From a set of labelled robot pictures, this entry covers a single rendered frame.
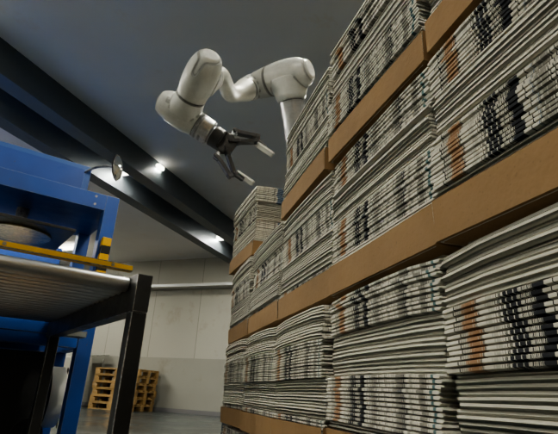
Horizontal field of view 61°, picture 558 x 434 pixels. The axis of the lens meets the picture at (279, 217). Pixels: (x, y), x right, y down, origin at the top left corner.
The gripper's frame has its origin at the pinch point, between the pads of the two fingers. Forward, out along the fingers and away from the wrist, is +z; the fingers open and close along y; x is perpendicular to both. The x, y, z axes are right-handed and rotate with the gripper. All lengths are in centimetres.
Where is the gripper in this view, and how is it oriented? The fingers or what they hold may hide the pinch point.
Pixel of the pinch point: (261, 167)
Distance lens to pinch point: 164.9
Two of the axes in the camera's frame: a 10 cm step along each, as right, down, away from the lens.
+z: 8.3, 5.5, 0.6
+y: -4.8, 7.7, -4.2
